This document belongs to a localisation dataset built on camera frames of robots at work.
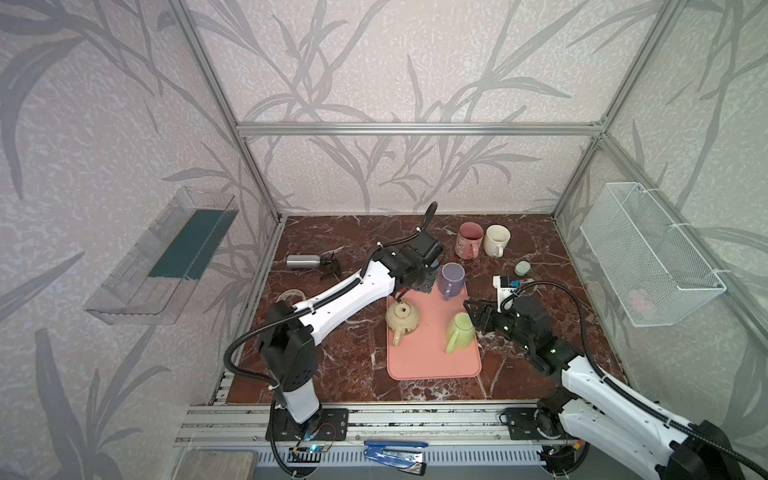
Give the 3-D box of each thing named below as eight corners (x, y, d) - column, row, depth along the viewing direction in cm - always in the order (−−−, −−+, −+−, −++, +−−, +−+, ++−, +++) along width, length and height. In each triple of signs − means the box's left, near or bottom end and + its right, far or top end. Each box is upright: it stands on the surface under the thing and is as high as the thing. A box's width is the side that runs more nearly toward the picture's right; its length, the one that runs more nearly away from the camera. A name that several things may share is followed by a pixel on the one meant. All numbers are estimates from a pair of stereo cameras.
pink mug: (457, 268, 107) (463, 247, 98) (454, 242, 114) (458, 221, 105) (479, 268, 107) (487, 247, 98) (474, 243, 114) (481, 221, 105)
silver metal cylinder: (288, 270, 107) (285, 262, 103) (291, 261, 109) (287, 254, 106) (320, 270, 107) (317, 263, 103) (322, 261, 109) (319, 254, 106)
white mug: (478, 262, 108) (484, 245, 101) (484, 239, 115) (489, 222, 108) (500, 267, 106) (508, 251, 99) (504, 244, 114) (511, 227, 106)
